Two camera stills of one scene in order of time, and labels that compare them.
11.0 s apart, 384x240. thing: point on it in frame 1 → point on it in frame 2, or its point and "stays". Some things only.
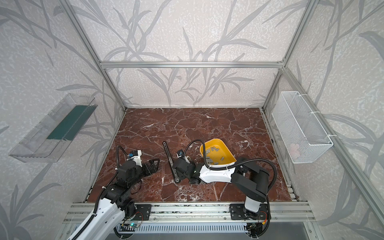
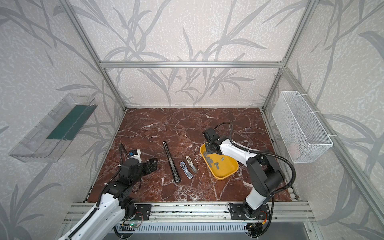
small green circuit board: [134, 225] stays
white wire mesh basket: [305, 138] stays
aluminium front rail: [198, 212] stays
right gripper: [174, 163] → [213, 147]
